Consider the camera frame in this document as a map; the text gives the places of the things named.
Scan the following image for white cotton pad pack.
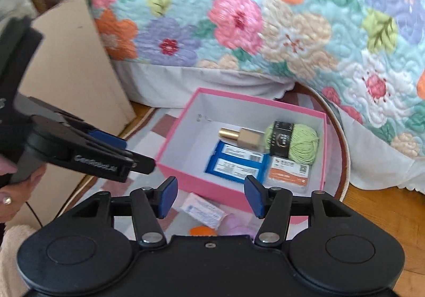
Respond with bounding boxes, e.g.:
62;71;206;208
179;192;228;229

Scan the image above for beige furniture panel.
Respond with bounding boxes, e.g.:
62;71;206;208
10;0;137;229

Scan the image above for purple plush toy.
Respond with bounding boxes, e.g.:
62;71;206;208
217;213;256;237

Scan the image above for green yarn ball black label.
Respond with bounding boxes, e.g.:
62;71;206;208
264;120;320;166

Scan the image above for floral quilted bedspread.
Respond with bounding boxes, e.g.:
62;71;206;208
88;0;425;158

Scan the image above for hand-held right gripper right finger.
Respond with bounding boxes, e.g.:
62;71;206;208
244;176;352;248

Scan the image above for person's left hand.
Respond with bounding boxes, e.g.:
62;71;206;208
0;155;49;223

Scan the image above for clear plastic floss pick box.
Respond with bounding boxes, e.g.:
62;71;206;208
264;156;313;194

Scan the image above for beige perfume bottle gold cap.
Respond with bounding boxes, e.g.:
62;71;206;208
218;128;266;153

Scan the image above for pink cardboard box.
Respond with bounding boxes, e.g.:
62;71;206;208
155;87;329;224

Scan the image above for orange makeup sponge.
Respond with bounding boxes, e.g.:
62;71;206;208
189;227;218;237

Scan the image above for black cable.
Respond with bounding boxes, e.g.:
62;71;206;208
25;202;45;228

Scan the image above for blue wet wipes packet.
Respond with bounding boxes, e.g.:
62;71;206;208
204;139;271;183

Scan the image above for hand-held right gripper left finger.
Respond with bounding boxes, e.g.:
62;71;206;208
78;176;178;248

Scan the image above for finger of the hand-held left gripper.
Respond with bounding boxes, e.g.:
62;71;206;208
67;122;128;152
118;151;156;176

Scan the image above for beige fluffy cloth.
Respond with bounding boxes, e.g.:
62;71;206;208
0;224;42;297

